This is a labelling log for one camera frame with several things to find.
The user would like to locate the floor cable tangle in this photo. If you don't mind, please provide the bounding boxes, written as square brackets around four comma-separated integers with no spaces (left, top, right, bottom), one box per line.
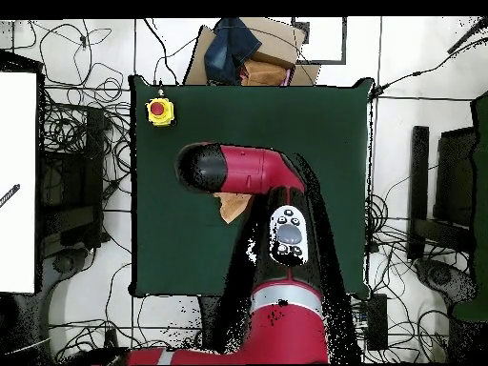
[363,193,470,363]
[37,22,132,214]

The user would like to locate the dark green table cloth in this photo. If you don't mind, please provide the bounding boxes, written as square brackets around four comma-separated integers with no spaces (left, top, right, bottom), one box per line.
[128,74,376,299]

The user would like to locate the white flat panel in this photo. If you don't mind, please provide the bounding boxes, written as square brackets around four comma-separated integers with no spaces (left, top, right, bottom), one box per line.
[0,71,38,294]

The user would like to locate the striped black rod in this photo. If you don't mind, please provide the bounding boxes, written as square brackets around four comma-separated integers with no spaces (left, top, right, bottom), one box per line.
[0,183,21,209]

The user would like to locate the brown cardboard box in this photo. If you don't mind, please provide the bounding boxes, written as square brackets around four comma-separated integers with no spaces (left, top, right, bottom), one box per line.
[183,16,321,87]

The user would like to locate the black tripod rod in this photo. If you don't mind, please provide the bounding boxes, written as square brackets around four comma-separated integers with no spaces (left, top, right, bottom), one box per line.
[447,16,488,54]

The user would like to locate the orange folded cloth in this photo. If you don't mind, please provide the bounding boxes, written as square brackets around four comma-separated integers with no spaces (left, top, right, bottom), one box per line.
[240,59,291,87]

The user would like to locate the yellow emergency stop button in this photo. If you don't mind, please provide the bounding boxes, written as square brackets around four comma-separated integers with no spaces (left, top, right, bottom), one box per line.
[145,88,176,128]

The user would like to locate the black rectangular frame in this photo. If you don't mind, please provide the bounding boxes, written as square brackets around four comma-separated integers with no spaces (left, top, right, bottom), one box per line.
[291,16,348,65]

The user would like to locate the black flat bar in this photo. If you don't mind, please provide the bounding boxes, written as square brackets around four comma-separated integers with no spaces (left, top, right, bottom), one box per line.
[406,125,431,262]

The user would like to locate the black power box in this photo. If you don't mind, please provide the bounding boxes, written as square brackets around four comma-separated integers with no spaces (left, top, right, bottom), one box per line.
[366,293,389,351]

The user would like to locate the blue denim jeans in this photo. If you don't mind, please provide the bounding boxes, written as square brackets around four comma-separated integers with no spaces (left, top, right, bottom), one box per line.
[203,17,263,85]

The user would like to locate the tan terry towel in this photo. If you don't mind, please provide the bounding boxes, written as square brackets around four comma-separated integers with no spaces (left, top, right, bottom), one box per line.
[212,191,253,225]

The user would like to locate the black stand base foot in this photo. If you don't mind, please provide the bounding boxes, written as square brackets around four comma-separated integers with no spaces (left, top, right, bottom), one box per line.
[41,247,92,283]
[414,257,478,306]

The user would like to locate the black equipment rack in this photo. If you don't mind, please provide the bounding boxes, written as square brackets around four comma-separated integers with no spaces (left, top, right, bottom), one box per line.
[434,127,478,230]
[37,106,106,256]

